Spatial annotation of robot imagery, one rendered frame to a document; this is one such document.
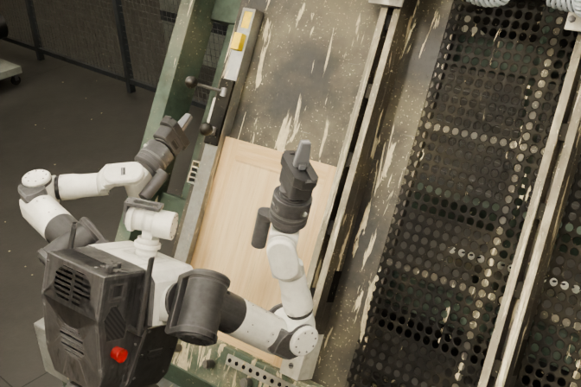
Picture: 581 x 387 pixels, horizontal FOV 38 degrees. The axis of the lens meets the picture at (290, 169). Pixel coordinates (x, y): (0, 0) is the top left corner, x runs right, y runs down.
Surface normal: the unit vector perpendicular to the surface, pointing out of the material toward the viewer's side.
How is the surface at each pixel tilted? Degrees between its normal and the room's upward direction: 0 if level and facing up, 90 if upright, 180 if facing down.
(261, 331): 90
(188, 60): 90
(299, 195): 100
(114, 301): 90
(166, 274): 46
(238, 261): 58
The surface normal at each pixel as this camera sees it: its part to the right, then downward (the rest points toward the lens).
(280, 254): -0.09, 0.52
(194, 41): 0.78, 0.23
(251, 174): -0.56, -0.15
